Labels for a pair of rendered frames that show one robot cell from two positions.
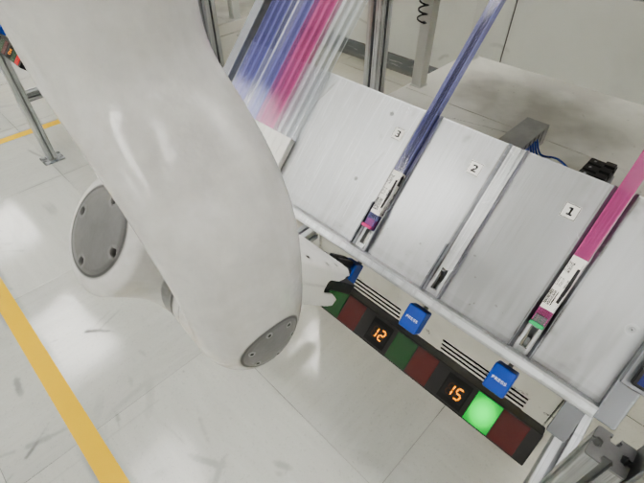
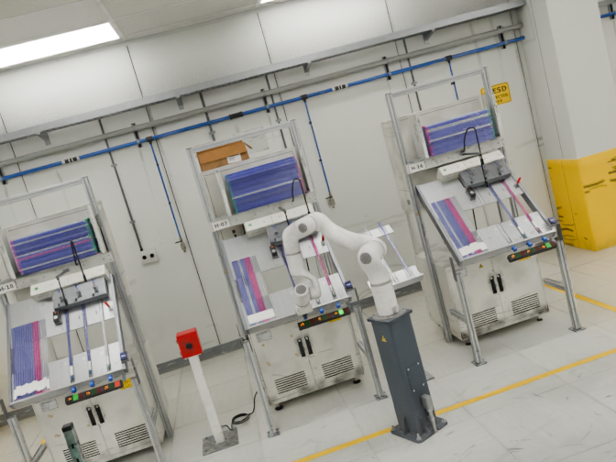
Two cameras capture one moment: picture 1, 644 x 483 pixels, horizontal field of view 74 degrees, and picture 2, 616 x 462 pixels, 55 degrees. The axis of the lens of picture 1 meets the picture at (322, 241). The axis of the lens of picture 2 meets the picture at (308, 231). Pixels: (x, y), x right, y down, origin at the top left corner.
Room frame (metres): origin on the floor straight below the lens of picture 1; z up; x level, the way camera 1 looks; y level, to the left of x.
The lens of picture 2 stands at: (-1.96, 2.70, 1.75)
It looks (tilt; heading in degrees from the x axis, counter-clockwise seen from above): 9 degrees down; 308
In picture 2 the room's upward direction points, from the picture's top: 16 degrees counter-clockwise
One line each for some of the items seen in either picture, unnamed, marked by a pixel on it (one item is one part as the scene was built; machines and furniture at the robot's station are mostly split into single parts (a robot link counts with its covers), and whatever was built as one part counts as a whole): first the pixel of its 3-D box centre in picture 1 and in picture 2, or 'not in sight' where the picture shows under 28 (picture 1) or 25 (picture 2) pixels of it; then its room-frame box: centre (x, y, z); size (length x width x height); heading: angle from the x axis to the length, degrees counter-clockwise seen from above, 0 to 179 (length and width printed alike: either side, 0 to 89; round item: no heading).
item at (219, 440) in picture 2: not in sight; (203, 387); (1.04, 0.37, 0.39); 0.24 x 0.24 x 0.78; 45
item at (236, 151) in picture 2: not in sight; (236, 148); (1.02, -0.56, 1.82); 0.68 x 0.30 x 0.20; 45
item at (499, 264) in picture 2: not in sight; (481, 247); (-0.29, -1.38, 0.65); 1.01 x 0.73 x 1.29; 135
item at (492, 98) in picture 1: (492, 234); (301, 343); (0.86, -0.47, 0.31); 0.70 x 0.65 x 0.62; 45
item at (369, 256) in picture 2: not in sight; (373, 264); (-0.26, 0.05, 1.00); 0.19 x 0.12 x 0.24; 100
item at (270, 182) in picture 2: not in sight; (265, 184); (0.74, -0.42, 1.52); 0.51 x 0.13 x 0.27; 45
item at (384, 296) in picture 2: not in sight; (385, 298); (-0.25, 0.02, 0.79); 0.19 x 0.19 x 0.18
